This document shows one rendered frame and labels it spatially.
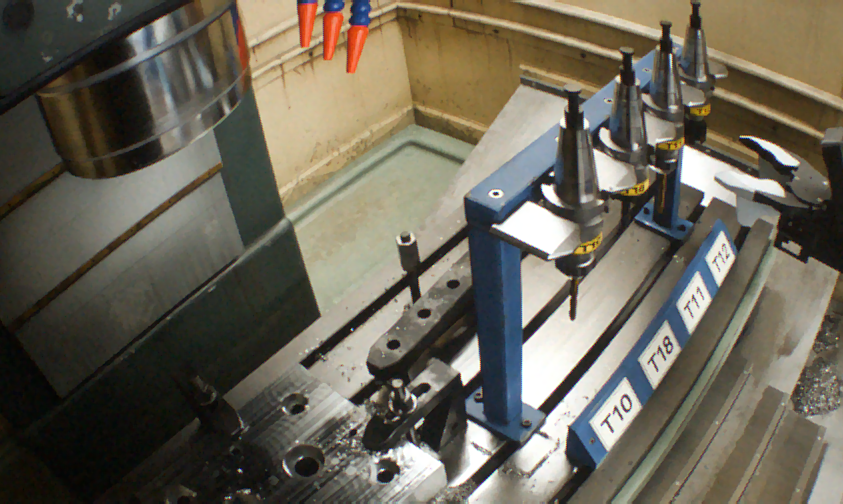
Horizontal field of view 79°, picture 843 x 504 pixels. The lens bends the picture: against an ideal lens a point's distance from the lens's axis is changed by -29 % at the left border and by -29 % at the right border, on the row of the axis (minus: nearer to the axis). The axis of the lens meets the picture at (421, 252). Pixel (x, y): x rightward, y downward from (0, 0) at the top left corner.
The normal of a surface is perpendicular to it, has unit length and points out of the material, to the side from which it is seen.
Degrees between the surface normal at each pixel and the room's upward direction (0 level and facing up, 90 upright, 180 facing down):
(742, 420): 8
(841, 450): 17
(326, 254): 0
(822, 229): 90
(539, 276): 0
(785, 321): 24
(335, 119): 90
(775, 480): 8
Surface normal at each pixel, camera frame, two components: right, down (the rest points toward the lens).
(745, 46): -0.67, 0.55
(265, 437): -0.12, -0.75
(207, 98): 0.80, 0.31
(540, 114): -0.39, -0.46
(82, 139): -0.17, 0.66
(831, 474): -0.33, -0.83
